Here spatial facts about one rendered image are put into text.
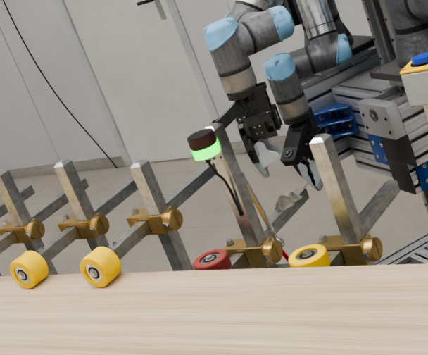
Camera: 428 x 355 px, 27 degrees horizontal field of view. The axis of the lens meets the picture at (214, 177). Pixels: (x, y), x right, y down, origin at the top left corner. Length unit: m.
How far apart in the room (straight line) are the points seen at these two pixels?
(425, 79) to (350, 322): 0.44
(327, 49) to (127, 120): 3.84
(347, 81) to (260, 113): 0.80
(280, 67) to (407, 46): 0.32
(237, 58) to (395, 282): 0.60
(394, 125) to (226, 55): 0.53
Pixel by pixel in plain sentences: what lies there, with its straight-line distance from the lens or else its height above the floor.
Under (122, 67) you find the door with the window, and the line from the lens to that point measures 5.86.
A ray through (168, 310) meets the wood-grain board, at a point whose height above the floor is 0.90.
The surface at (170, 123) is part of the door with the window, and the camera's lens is 5.80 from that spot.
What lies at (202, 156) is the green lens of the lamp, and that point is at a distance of 1.86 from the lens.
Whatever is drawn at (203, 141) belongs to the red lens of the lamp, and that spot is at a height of 1.16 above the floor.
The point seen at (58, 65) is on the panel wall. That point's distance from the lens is 6.26.
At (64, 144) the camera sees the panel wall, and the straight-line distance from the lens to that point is 6.58.
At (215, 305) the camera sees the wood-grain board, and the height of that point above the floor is 0.90.
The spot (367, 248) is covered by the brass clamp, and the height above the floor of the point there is 0.86.
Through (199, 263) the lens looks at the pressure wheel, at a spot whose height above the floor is 0.91.
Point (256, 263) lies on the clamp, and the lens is 2.01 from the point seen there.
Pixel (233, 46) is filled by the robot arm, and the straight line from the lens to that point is 1.88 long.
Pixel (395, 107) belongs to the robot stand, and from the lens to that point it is 2.21.
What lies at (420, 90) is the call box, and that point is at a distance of 1.61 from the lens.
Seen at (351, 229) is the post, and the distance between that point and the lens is 1.84.
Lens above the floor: 1.66
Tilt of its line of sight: 18 degrees down
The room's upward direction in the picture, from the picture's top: 21 degrees counter-clockwise
